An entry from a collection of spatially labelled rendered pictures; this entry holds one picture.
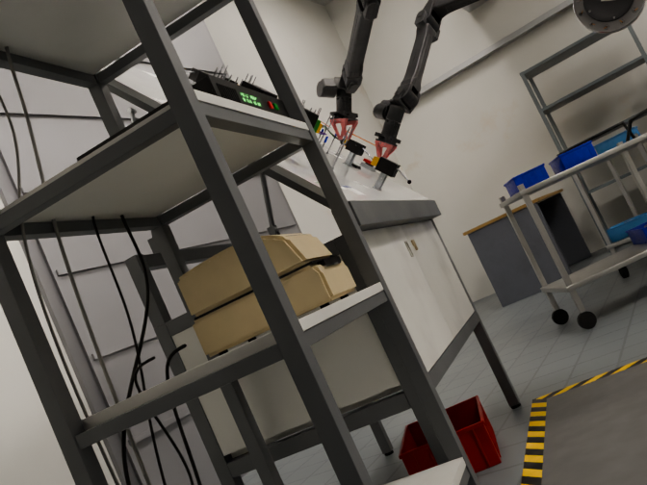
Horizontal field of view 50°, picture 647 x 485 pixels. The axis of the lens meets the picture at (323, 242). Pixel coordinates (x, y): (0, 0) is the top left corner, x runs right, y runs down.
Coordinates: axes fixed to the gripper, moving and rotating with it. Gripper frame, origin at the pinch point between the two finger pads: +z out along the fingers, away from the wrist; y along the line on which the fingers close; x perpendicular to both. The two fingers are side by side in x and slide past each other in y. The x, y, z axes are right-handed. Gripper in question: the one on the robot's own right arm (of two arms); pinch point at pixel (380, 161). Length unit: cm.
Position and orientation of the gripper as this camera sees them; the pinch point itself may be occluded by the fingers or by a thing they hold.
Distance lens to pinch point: 250.7
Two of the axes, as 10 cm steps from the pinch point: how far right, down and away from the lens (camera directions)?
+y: -4.7, -0.3, -8.8
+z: -3.0, 9.5, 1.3
